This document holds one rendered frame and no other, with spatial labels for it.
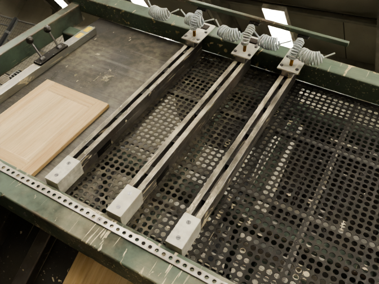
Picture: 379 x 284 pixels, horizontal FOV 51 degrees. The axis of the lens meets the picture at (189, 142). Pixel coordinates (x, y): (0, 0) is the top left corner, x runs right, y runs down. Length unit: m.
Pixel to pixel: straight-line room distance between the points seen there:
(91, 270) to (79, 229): 0.27
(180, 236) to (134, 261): 0.16
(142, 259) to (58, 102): 0.91
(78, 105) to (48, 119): 0.15
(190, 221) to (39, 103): 0.95
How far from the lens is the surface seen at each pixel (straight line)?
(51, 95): 1.96
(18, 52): 2.34
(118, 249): 1.32
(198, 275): 1.25
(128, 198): 1.39
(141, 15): 2.31
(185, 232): 1.30
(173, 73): 1.93
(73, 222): 1.40
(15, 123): 1.86
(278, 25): 1.92
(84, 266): 1.62
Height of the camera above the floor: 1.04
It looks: 9 degrees up
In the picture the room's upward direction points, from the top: 26 degrees clockwise
